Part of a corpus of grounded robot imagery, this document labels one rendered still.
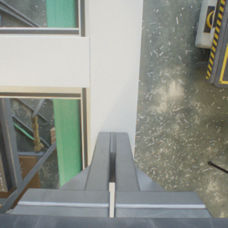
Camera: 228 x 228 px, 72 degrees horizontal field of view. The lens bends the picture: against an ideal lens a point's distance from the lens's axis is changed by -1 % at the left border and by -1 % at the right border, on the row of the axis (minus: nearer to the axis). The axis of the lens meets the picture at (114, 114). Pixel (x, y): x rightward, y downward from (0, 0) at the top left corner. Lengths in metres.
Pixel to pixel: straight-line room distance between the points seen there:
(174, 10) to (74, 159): 1.08
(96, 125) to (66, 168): 0.13
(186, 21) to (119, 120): 1.09
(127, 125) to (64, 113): 0.11
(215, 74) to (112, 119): 0.78
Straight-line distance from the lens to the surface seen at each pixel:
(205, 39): 1.09
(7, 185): 0.75
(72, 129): 0.24
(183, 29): 1.19
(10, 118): 0.67
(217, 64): 0.90
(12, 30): 0.24
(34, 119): 0.96
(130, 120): 0.15
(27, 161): 1.04
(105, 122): 0.15
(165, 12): 1.18
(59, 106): 0.23
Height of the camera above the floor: 1.08
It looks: 75 degrees down
